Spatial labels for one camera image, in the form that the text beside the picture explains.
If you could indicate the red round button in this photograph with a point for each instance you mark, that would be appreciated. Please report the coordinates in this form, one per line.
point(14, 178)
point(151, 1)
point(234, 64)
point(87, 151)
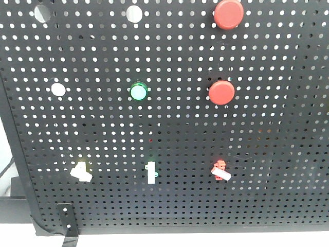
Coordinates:
point(221, 92)
point(228, 14)

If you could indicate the green toggle switch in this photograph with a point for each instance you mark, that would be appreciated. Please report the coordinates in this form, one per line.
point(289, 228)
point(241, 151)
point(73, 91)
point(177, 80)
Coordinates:
point(151, 172)

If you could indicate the yellow toggle switch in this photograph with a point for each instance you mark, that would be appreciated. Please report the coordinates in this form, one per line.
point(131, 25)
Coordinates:
point(80, 172)

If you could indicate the red toggle switch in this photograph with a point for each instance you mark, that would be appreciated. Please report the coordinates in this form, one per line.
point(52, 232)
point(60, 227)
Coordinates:
point(219, 171)

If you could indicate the lower red round button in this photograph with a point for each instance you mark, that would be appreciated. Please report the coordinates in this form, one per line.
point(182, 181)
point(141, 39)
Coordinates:
point(221, 92)

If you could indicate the black open box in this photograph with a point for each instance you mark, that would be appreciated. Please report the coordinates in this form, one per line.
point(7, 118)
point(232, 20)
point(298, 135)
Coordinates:
point(15, 208)

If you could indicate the left black clamp bracket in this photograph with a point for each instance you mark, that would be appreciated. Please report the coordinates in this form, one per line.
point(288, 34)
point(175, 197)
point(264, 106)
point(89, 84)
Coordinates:
point(69, 224)

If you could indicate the green round button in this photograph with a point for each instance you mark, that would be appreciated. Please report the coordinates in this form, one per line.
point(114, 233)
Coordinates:
point(139, 91)

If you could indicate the black perforated pegboard panel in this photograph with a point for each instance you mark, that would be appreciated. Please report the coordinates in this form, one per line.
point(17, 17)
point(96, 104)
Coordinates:
point(66, 72)

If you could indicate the upper red round button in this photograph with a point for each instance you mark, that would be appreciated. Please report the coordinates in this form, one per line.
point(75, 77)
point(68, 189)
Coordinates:
point(228, 14)

